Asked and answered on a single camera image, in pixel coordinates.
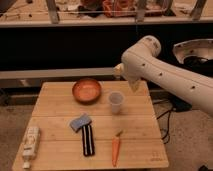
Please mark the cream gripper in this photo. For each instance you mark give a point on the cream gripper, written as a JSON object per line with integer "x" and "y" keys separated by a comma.
{"x": 120, "y": 71}

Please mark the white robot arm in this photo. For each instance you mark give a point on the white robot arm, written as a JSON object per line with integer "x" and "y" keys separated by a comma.
{"x": 140, "y": 62}

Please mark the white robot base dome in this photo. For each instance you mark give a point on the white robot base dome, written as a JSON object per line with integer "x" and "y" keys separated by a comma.
{"x": 197, "y": 47}

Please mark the orange ceramic bowl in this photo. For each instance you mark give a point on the orange ceramic bowl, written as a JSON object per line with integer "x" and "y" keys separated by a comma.
{"x": 86, "y": 90}

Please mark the clear plastic cup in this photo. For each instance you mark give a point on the clear plastic cup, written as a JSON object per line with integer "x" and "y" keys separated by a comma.
{"x": 115, "y": 99}

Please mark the orange basket on shelf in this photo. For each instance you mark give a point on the orange basket on shelf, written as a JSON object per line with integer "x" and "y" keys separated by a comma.
{"x": 126, "y": 8}

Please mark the blue sponge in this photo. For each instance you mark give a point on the blue sponge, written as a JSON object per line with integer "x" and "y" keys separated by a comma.
{"x": 79, "y": 122}

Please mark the orange carrot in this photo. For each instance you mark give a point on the orange carrot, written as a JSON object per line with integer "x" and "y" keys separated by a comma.
{"x": 115, "y": 148}

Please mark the black striped case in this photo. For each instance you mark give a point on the black striped case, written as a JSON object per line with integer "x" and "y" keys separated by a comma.
{"x": 87, "y": 140}

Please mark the white tube bottle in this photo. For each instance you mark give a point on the white tube bottle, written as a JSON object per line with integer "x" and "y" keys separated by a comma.
{"x": 30, "y": 147}

